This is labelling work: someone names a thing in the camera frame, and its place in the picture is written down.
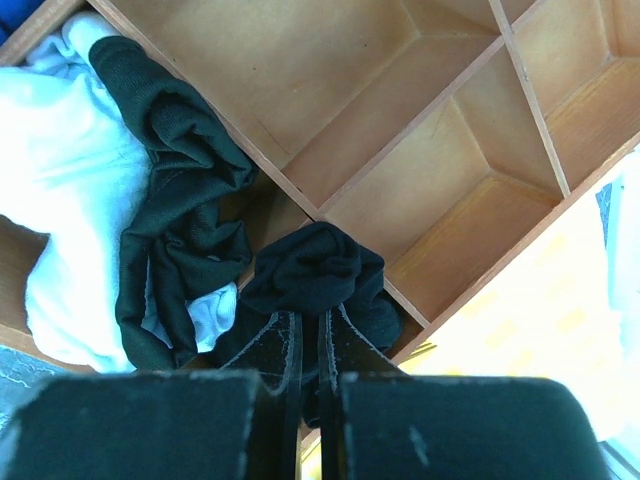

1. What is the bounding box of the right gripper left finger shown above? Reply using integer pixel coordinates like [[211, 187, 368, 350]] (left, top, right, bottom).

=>
[[1, 312, 302, 479]]

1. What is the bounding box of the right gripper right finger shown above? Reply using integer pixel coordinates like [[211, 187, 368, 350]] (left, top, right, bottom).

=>
[[318, 307, 608, 479]]

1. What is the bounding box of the rolled black white underwear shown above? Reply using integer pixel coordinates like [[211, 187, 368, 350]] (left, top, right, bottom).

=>
[[1, 11, 257, 373]]

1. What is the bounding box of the rolled blue underwear in tray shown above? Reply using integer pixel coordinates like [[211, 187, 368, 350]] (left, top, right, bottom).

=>
[[0, 0, 41, 45]]

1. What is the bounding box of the orange checkered tablecloth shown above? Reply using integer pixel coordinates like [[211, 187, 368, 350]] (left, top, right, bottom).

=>
[[299, 144, 640, 480]]

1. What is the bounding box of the orange compartment organizer tray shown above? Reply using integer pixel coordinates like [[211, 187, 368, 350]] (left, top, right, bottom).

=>
[[0, 0, 640, 374]]

